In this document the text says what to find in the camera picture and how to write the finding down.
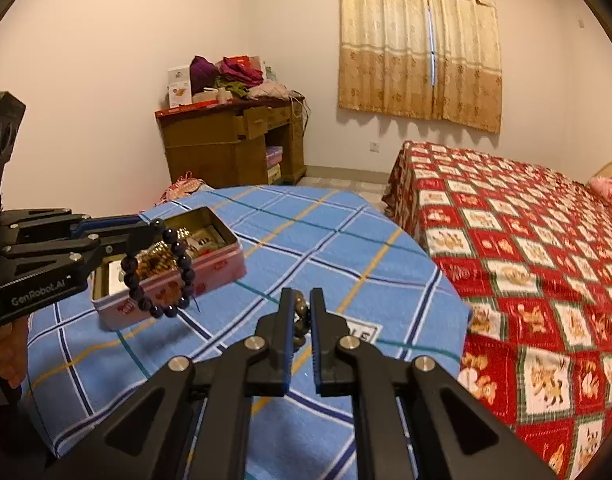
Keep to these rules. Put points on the brown wooden bead mala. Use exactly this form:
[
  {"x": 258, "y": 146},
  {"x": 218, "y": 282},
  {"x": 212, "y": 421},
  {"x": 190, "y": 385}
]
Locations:
[{"x": 153, "y": 262}]

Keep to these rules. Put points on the white printed box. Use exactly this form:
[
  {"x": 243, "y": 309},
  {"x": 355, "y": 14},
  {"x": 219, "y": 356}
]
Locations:
[{"x": 179, "y": 87}]

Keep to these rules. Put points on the purple cloth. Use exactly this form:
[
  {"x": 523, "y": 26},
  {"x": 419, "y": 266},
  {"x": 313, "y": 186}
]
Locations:
[{"x": 203, "y": 72}]

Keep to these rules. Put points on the beige patterned curtain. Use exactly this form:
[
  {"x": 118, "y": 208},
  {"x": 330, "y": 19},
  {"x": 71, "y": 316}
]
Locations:
[{"x": 386, "y": 60}]

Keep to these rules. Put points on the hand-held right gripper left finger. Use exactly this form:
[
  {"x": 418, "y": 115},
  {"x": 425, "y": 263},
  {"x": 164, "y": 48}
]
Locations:
[{"x": 288, "y": 350}]

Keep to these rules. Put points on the wooden desk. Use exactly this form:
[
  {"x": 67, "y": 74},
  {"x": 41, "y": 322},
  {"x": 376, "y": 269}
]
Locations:
[{"x": 210, "y": 130}]

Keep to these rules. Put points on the magenta clothes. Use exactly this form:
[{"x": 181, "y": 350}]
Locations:
[{"x": 243, "y": 72}]

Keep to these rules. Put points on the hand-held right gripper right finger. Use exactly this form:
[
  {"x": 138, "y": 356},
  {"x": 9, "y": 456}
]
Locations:
[{"x": 315, "y": 355}]

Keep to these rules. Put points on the olive green cloth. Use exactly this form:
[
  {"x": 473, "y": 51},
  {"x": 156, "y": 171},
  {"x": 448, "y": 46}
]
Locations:
[{"x": 233, "y": 90}]

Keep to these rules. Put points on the pink pillow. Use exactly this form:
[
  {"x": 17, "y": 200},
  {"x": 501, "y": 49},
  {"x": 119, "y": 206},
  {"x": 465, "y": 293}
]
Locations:
[{"x": 608, "y": 192}]

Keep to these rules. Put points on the bed with red quilt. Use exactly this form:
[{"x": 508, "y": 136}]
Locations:
[{"x": 511, "y": 260}]

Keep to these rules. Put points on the pale pink quilted cloth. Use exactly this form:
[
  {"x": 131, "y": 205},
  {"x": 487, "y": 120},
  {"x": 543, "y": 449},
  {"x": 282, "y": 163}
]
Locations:
[{"x": 271, "y": 91}]

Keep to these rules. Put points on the pink tin box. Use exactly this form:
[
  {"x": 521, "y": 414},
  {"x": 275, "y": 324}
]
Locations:
[{"x": 210, "y": 270}]

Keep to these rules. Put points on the person's left hand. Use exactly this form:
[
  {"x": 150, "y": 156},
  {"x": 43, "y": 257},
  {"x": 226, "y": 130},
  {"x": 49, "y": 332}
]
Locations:
[{"x": 14, "y": 355}]

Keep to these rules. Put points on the wooden desk drawer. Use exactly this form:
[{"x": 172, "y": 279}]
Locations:
[{"x": 258, "y": 122}]

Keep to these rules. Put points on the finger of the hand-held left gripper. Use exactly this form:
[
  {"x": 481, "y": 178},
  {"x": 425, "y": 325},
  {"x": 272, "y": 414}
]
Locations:
[
  {"x": 105, "y": 223},
  {"x": 135, "y": 237}
]

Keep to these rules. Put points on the red flat box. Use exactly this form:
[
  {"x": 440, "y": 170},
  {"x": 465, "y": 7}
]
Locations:
[{"x": 195, "y": 108}]

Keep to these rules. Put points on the blue plaid tablecloth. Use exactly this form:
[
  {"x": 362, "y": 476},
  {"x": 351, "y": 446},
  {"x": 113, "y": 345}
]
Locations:
[{"x": 306, "y": 240}]

